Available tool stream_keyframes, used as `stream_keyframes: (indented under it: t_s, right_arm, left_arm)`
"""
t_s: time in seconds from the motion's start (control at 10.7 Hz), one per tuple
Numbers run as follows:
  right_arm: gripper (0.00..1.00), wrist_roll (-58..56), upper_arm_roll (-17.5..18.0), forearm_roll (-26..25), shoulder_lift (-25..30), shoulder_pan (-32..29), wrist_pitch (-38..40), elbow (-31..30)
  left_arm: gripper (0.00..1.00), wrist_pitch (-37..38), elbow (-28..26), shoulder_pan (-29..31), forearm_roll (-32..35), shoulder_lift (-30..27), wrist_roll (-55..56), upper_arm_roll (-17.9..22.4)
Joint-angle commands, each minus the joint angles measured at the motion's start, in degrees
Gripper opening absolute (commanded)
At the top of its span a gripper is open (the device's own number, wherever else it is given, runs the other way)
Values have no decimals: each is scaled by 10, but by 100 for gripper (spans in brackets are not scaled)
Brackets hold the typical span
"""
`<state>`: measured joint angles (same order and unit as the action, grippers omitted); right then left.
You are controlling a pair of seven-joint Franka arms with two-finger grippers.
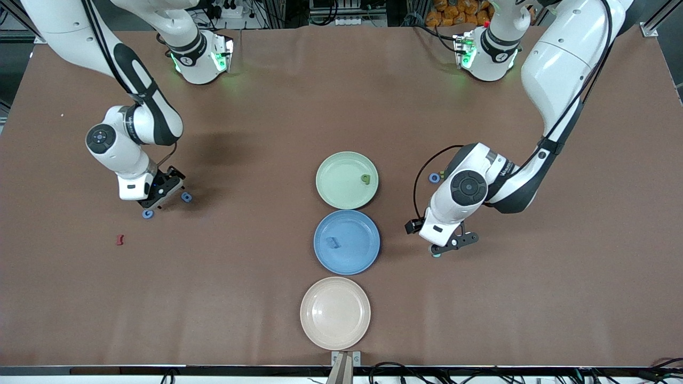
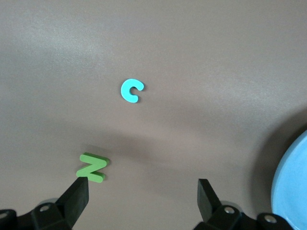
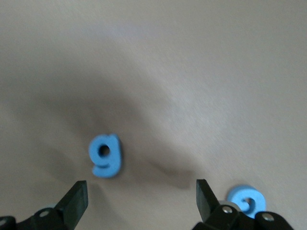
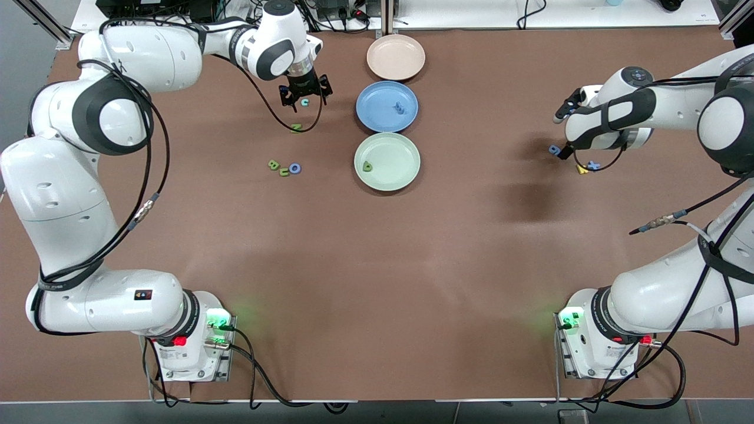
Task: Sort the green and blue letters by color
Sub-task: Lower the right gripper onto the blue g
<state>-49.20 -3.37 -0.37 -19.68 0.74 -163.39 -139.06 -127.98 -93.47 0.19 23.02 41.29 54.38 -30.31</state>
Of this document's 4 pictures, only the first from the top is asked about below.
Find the blue plate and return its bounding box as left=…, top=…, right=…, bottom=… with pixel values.
left=313, top=210, right=381, bottom=276

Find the aluminium frame extrusion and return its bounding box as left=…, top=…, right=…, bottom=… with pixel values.
left=0, top=0, right=52, bottom=44
left=642, top=0, right=683, bottom=39

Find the black equipment behind table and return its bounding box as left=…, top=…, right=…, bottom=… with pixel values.
left=308, top=0, right=389, bottom=27

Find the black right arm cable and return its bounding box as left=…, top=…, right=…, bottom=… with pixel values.
left=80, top=0, right=178, bottom=167

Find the pale green plate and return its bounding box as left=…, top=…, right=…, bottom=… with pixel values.
left=315, top=151, right=379, bottom=210

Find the pile of orange objects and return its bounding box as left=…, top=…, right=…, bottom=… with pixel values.
left=425, top=0, right=494, bottom=27

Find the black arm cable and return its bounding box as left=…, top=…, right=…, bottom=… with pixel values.
left=80, top=0, right=178, bottom=167
left=414, top=0, right=613, bottom=223

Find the white power strip with plugs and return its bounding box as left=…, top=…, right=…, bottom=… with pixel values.
left=205, top=0, right=243, bottom=19

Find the tan camera post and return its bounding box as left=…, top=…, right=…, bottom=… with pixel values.
left=325, top=354, right=354, bottom=384

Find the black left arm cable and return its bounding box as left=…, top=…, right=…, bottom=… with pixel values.
left=414, top=0, right=613, bottom=223

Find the beige plate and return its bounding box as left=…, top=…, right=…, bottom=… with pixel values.
left=300, top=276, right=371, bottom=351

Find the brown table cover sheet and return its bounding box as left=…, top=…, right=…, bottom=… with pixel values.
left=0, top=26, right=683, bottom=369

